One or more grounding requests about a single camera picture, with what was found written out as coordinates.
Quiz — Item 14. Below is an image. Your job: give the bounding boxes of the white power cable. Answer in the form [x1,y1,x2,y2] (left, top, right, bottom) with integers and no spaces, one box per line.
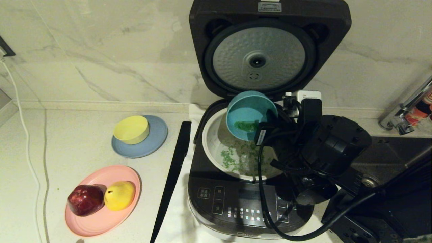
[0,57,46,243]

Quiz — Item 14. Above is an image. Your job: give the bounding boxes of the red printed can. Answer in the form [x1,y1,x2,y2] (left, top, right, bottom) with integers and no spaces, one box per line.
[406,88,432,127]

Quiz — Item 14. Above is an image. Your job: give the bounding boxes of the dark grey rice cooker lid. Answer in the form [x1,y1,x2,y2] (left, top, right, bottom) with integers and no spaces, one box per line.
[188,0,352,103]

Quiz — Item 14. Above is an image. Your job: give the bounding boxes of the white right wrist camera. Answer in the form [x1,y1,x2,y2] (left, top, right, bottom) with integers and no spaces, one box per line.
[285,90,323,126]

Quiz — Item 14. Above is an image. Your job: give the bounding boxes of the teal bowl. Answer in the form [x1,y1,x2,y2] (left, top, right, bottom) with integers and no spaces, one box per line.
[225,90,278,141]

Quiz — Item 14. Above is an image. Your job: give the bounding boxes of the cream inner pot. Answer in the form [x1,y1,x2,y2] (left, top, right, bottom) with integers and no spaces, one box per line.
[202,105,287,181]

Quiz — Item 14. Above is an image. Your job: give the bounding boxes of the chopped green vegetables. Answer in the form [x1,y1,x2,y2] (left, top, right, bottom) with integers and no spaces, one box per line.
[220,121,270,173]

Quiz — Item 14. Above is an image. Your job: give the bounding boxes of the yellow pear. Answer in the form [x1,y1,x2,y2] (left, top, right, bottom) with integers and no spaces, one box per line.
[104,181,136,211]

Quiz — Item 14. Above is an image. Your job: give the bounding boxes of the pink plate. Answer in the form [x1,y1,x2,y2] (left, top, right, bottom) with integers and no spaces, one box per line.
[65,165,141,237]

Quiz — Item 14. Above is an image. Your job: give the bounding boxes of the red apple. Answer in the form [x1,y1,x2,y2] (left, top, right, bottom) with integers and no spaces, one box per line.
[67,184,105,217]

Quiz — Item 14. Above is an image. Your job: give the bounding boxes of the black flat board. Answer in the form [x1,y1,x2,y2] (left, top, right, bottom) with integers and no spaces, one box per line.
[150,121,192,243]

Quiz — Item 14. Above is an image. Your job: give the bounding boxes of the dark grey rice cooker base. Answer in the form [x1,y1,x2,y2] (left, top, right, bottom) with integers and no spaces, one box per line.
[187,100,315,241]

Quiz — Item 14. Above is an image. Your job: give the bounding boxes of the yellow bowl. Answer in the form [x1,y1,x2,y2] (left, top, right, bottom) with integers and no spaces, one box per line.
[113,115,150,145]

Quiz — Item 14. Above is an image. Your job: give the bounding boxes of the blue plate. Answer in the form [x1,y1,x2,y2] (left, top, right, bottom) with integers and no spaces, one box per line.
[111,115,168,159]

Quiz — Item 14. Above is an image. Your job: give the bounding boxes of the chrome faucet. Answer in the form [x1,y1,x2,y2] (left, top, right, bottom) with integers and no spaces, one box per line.
[378,76,432,136]

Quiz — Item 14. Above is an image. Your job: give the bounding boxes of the dark metal sink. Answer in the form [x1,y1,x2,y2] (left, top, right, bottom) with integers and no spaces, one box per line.
[368,135,432,169]

